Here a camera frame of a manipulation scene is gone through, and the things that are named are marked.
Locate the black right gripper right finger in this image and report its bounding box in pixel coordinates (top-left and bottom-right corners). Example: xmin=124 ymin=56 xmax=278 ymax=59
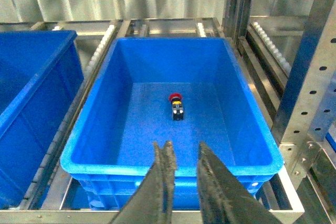
xmin=197 ymin=141 xmax=281 ymax=223

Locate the metal roller rack frame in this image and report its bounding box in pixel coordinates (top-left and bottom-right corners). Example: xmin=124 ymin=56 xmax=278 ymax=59
xmin=1 ymin=0 xmax=335 ymax=223

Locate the blue target plastic bin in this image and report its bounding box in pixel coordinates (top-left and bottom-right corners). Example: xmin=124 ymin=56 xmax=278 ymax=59
xmin=60 ymin=38 xmax=284 ymax=210

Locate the blue middle plastic bin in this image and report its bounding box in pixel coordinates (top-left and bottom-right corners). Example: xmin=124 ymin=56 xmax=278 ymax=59
xmin=1 ymin=30 xmax=83 ymax=208

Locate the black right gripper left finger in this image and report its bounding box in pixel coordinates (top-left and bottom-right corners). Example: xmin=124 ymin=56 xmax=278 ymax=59
xmin=111 ymin=141 xmax=177 ymax=223

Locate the red mushroom push button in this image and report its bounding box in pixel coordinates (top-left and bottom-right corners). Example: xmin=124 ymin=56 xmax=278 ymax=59
xmin=169 ymin=93 xmax=184 ymax=121

